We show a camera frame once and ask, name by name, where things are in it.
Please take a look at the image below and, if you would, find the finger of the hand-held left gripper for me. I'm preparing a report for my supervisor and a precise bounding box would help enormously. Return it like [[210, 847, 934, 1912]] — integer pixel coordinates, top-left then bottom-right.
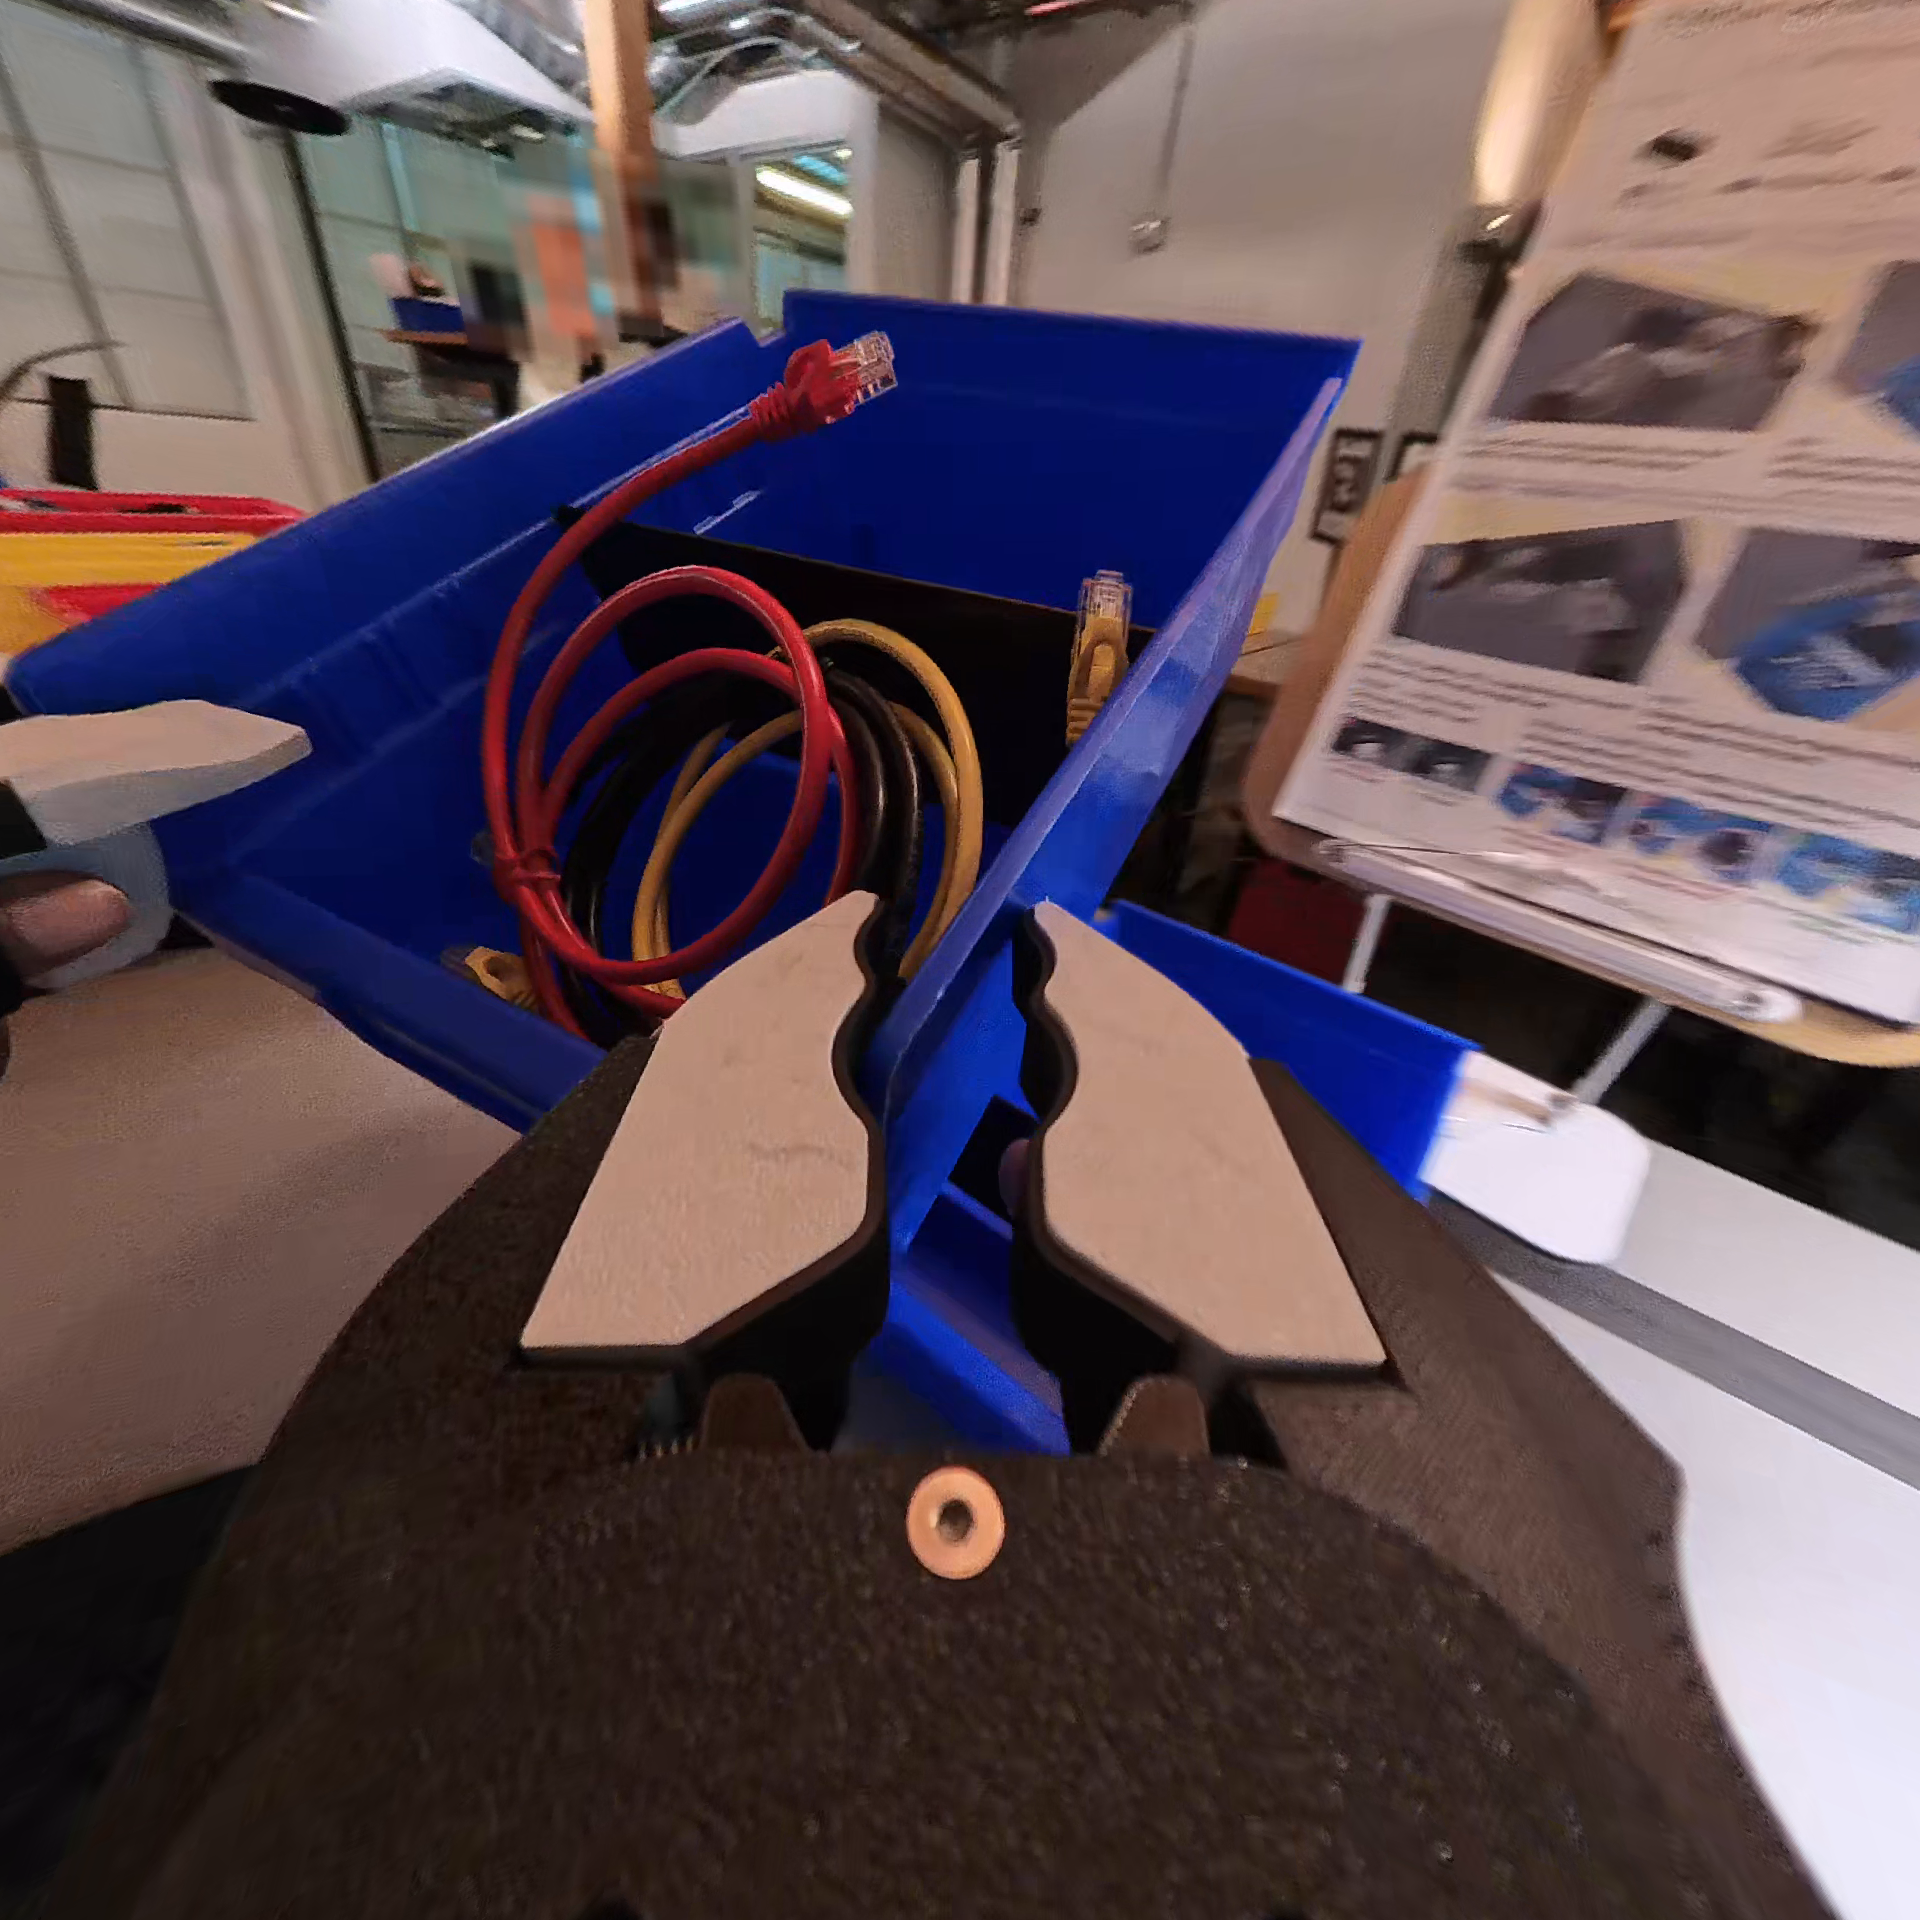
[[0, 700, 312, 846]]

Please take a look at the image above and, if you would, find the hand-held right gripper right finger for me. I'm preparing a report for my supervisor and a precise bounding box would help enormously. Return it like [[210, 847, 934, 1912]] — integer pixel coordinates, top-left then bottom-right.
[[1011, 901, 1389, 1374]]

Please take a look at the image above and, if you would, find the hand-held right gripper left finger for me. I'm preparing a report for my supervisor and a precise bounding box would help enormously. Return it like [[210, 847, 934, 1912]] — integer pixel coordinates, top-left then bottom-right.
[[519, 892, 888, 1365]]

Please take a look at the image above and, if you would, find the blue plastic storage bin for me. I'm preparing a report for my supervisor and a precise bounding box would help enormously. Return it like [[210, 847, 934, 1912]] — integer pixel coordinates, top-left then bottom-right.
[[7, 292, 1362, 1456], [1101, 901, 1481, 1203]]

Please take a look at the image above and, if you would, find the black ethernet cable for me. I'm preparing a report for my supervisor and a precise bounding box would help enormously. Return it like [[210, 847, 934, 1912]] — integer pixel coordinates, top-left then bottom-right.
[[561, 668, 927, 1051]]

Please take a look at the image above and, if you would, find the yellow ethernet cable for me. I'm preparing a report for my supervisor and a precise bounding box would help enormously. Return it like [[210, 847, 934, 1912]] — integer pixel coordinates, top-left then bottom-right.
[[447, 568, 1135, 1011]]

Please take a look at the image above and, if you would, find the red ethernet cable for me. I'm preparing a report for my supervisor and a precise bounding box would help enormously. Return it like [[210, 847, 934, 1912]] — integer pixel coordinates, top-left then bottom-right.
[[479, 333, 897, 1040]]

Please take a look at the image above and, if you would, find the person's left hand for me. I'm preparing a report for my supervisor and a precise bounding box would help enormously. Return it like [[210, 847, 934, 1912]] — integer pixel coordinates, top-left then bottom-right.
[[0, 874, 136, 1021]]

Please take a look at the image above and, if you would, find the yellow plastic tray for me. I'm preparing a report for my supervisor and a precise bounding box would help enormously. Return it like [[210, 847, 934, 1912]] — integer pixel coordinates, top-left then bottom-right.
[[0, 532, 261, 655]]

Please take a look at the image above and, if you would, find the red plastic tray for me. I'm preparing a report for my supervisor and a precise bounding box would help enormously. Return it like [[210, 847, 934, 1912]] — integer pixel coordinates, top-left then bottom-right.
[[0, 487, 303, 623]]

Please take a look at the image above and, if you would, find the black and red bag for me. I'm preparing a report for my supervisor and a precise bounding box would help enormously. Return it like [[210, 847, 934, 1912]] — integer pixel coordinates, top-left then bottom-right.
[[1226, 859, 1365, 988]]

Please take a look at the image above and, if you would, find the black bin divider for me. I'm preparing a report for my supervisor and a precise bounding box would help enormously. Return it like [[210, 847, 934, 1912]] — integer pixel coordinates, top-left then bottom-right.
[[558, 508, 1161, 917]]

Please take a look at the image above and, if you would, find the black floor lamp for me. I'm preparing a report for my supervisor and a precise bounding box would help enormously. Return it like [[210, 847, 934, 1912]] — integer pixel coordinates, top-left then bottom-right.
[[210, 77, 379, 485]]

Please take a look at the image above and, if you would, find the printed tag sign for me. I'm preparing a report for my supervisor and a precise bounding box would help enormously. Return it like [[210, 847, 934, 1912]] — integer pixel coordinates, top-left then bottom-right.
[[1311, 427, 1385, 547]]

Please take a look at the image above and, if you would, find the wooden sign board with paper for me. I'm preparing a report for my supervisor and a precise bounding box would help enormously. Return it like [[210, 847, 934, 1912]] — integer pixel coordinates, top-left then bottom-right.
[[1241, 0, 1920, 1069]]

